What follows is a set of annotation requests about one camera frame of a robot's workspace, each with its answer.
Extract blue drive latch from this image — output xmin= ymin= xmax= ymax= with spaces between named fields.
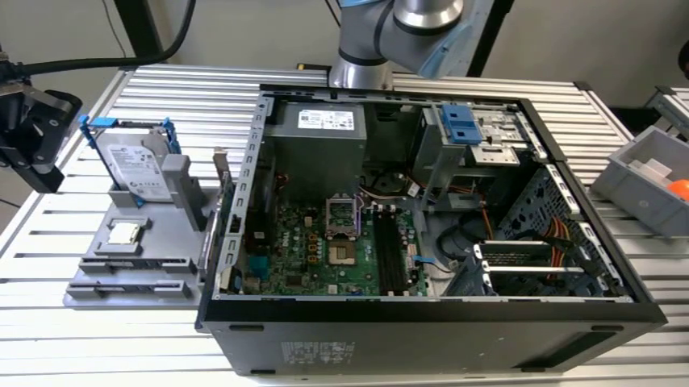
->
xmin=439 ymin=103 xmax=481 ymax=144

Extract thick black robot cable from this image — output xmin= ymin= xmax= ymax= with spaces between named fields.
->
xmin=0 ymin=0 xmax=198 ymax=81

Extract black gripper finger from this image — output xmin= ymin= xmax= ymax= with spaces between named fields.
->
xmin=10 ymin=90 xmax=83 ymax=194

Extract graphics card with metal bracket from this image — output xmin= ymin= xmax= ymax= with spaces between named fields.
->
xmin=198 ymin=145 xmax=239 ymax=279

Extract black open PC case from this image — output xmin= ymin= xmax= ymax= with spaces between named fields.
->
xmin=192 ymin=82 xmax=669 ymax=378

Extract thin wire locking lever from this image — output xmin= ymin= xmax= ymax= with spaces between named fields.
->
xmin=354 ymin=192 xmax=373 ymax=241

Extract black RAM slot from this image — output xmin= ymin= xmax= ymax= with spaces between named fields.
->
xmin=386 ymin=204 xmax=403 ymax=295
xmin=381 ymin=204 xmax=395 ymax=295
xmin=391 ymin=204 xmax=409 ymax=295
xmin=375 ymin=204 xmax=389 ymax=295

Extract white block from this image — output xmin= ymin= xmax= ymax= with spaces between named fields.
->
xmin=626 ymin=159 xmax=674 ymax=182

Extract grey disk bay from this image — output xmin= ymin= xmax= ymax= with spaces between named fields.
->
xmin=446 ymin=239 xmax=588 ymax=298

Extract CPU socket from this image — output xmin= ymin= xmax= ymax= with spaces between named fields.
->
xmin=327 ymin=239 xmax=359 ymax=267

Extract grey plastic bin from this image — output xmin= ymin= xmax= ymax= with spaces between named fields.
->
xmin=589 ymin=124 xmax=689 ymax=241

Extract silver CPU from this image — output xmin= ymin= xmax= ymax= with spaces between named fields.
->
xmin=107 ymin=223 xmax=146 ymax=245

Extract black vertical post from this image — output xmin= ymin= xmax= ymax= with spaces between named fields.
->
xmin=470 ymin=0 xmax=516 ymax=77
xmin=110 ymin=0 xmax=166 ymax=65

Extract grey parts rack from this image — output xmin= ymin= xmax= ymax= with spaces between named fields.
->
xmin=63 ymin=155 xmax=227 ymax=311

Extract blue disk carrier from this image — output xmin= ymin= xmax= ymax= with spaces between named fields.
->
xmin=78 ymin=114 xmax=182 ymax=206

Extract RAM stick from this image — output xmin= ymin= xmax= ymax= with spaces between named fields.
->
xmin=91 ymin=260 xmax=187 ymax=270
xmin=80 ymin=284 xmax=182 ymax=293

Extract metal socket cover frame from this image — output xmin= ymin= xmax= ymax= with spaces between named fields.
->
xmin=325 ymin=192 xmax=361 ymax=241

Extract orange ball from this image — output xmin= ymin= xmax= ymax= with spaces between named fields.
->
xmin=664 ymin=179 xmax=689 ymax=202

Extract round black speaker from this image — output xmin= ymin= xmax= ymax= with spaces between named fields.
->
xmin=371 ymin=171 xmax=410 ymax=195

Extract green motherboard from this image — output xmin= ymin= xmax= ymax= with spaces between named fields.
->
xmin=237 ymin=201 xmax=431 ymax=298

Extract orange yellow wire bundle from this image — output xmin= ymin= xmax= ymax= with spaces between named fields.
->
xmin=541 ymin=217 xmax=572 ymax=283

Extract grey power supply unit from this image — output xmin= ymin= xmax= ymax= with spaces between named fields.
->
xmin=263 ymin=100 xmax=370 ymax=205

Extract silver hard disk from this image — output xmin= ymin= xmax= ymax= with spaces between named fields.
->
xmin=96 ymin=132 xmax=176 ymax=202

